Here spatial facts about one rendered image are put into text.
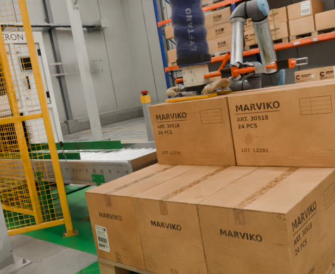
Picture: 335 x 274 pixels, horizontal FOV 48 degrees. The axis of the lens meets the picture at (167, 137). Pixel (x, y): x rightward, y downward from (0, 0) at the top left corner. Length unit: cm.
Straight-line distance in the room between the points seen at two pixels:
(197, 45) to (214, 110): 45
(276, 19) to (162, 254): 866
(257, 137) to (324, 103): 40
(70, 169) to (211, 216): 172
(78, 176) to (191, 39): 139
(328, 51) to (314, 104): 904
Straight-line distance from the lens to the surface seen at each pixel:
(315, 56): 1106
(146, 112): 347
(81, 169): 298
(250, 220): 151
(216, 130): 218
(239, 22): 280
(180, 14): 240
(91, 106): 588
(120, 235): 207
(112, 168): 268
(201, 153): 229
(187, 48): 237
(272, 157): 206
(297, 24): 983
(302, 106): 194
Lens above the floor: 106
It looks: 8 degrees down
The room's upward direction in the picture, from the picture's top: 9 degrees counter-clockwise
